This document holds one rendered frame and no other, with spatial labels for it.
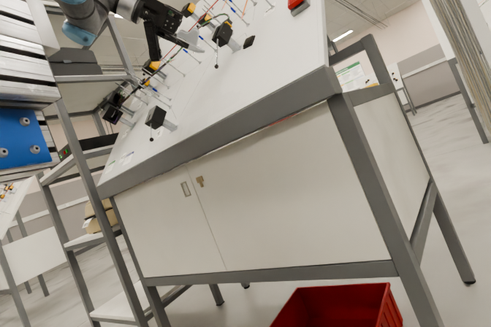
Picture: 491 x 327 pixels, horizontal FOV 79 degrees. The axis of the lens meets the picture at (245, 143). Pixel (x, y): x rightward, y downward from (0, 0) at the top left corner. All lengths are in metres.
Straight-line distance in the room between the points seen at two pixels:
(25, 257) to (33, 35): 3.38
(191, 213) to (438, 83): 11.19
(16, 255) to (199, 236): 2.87
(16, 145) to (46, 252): 3.41
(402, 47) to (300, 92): 11.36
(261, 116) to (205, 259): 0.61
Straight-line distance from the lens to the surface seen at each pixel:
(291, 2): 0.92
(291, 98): 0.72
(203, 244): 1.14
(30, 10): 0.62
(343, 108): 0.72
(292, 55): 0.80
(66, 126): 1.64
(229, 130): 0.84
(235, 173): 0.92
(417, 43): 11.99
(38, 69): 0.55
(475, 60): 1.09
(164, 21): 0.93
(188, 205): 1.11
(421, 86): 11.93
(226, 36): 1.01
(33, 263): 3.87
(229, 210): 0.98
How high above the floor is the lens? 0.75
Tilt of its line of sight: 2 degrees up
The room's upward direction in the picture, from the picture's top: 22 degrees counter-clockwise
